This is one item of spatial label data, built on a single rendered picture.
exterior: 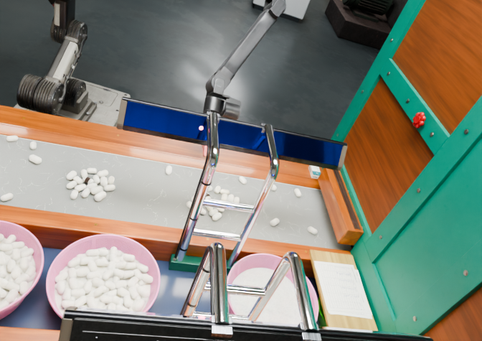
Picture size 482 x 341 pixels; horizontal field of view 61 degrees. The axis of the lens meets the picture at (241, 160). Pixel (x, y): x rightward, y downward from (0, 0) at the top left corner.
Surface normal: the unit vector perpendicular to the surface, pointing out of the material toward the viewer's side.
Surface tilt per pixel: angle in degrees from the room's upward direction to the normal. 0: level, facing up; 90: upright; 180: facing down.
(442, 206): 90
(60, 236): 90
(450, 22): 90
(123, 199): 0
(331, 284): 0
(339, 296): 0
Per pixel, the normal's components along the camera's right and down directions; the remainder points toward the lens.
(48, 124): 0.30, -0.74
